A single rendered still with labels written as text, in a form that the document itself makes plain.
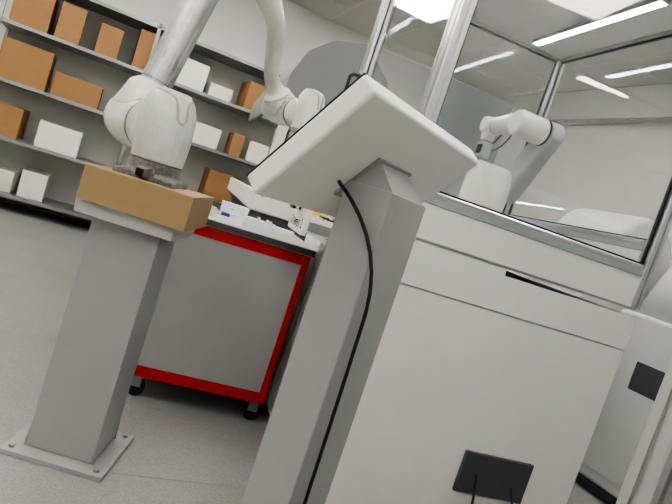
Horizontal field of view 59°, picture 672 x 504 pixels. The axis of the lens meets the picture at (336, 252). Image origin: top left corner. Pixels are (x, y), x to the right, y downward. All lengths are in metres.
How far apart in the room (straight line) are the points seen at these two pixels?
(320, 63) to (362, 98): 2.02
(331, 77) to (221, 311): 1.35
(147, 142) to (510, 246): 1.13
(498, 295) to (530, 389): 0.35
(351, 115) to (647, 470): 0.70
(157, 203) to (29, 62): 4.32
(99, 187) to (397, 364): 1.00
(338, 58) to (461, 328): 1.69
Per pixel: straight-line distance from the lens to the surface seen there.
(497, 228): 1.89
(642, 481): 0.84
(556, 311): 2.05
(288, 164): 1.13
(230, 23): 6.49
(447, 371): 1.93
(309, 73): 3.07
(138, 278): 1.77
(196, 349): 2.42
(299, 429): 1.30
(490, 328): 1.95
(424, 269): 1.80
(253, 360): 2.45
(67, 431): 1.96
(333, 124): 1.09
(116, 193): 1.71
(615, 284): 2.16
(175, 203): 1.67
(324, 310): 1.25
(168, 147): 1.77
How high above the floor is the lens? 0.96
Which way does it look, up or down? 4 degrees down
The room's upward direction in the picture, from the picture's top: 18 degrees clockwise
